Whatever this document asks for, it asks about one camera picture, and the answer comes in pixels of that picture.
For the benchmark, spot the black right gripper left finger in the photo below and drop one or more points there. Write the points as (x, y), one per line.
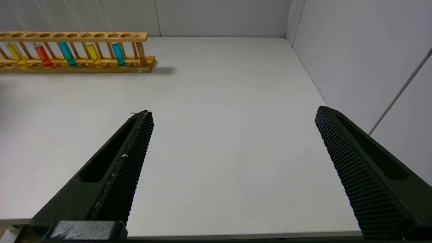
(111, 182)

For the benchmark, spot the test tube with yellow pigment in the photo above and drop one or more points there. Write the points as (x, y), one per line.
(17, 54)
(92, 54)

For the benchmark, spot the wooden test tube rack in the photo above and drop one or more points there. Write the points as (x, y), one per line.
(101, 69)

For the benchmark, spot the test tube with red pigment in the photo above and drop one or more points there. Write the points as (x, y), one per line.
(44, 56)

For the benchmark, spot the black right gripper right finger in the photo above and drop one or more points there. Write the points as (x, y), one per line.
(368, 175)

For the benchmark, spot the test tube with teal pigment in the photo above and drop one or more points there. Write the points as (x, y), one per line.
(118, 54)
(67, 54)

